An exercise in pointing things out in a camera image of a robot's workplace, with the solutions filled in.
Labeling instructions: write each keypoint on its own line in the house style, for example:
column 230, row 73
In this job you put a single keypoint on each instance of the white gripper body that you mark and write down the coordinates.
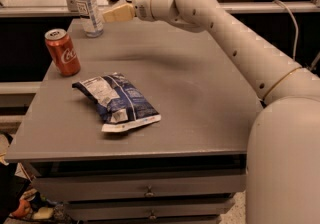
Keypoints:
column 142, row 3

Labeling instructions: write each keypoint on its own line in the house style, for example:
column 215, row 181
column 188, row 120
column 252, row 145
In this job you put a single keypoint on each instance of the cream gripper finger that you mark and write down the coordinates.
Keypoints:
column 121, row 13

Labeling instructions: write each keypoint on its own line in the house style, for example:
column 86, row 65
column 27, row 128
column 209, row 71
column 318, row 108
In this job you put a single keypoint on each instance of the clear plastic water bottle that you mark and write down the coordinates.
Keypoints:
column 90, row 18

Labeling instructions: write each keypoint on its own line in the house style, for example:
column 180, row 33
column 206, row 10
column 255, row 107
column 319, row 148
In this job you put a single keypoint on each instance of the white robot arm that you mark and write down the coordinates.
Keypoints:
column 283, row 154

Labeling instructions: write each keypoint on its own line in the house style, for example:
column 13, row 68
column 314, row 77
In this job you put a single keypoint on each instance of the red cola can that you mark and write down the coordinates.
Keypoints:
column 61, row 49

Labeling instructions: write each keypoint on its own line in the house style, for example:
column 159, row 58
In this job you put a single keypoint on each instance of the blue white chip bag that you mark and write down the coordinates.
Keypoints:
column 119, row 103

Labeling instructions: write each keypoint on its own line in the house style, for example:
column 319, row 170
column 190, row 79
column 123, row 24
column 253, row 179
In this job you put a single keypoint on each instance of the top grey drawer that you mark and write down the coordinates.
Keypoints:
column 150, row 185

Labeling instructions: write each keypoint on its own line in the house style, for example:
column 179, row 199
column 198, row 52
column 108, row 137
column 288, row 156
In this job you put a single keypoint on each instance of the grey drawer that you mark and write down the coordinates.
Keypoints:
column 150, row 185
column 149, row 209

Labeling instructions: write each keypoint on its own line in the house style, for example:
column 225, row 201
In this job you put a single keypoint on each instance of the clutter pile on floor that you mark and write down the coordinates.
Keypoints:
column 11, row 188

